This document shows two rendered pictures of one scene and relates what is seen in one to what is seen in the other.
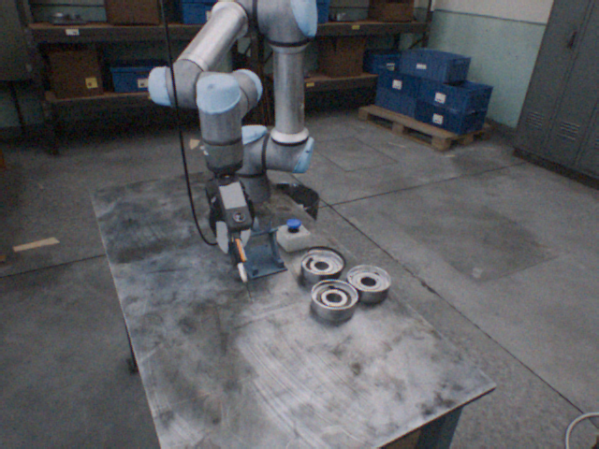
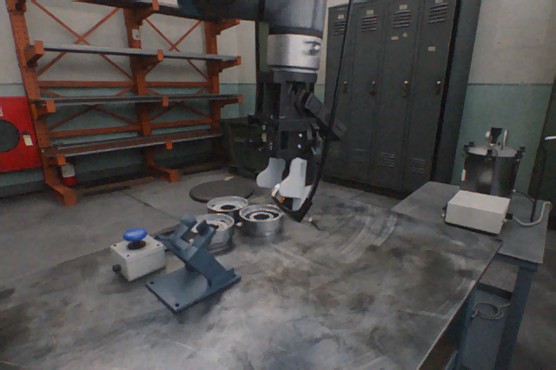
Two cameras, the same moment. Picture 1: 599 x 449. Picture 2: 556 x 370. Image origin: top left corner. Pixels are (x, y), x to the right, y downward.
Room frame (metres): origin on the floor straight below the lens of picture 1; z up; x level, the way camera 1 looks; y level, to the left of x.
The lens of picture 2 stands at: (0.97, 0.62, 1.13)
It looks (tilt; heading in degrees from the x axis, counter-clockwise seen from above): 17 degrees down; 253
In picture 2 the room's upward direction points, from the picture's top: straight up
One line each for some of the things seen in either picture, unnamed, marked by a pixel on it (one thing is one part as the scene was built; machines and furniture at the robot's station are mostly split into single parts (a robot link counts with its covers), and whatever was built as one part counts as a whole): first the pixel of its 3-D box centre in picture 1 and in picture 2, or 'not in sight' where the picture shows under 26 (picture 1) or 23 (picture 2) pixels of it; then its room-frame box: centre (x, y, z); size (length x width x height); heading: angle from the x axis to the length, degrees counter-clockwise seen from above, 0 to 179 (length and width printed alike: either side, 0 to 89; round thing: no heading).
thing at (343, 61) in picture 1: (339, 53); not in sight; (5.24, -0.37, 0.67); 0.52 x 0.43 x 0.43; 120
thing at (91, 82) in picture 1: (74, 70); not in sight; (3.89, 1.98, 0.64); 0.49 x 0.40 x 0.37; 125
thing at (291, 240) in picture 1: (292, 235); (135, 256); (1.06, 0.01, 0.82); 0.08 x 0.07 x 0.05; 30
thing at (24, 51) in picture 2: not in sight; (151, 89); (1.18, -3.68, 1.05); 2.38 x 0.70 x 2.10; 30
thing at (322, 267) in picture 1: (321, 268); (210, 231); (0.91, -0.06, 0.82); 0.10 x 0.10 x 0.04
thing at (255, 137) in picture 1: (251, 148); not in sight; (1.36, 0.17, 0.97); 0.13 x 0.12 x 0.14; 78
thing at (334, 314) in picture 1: (333, 300); (261, 220); (0.79, -0.09, 0.82); 0.10 x 0.10 x 0.04
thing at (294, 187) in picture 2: (219, 231); (292, 188); (0.81, 0.17, 0.98); 0.06 x 0.03 x 0.09; 25
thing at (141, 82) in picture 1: (140, 75); not in sight; (4.18, 1.52, 0.56); 0.52 x 0.38 x 0.22; 117
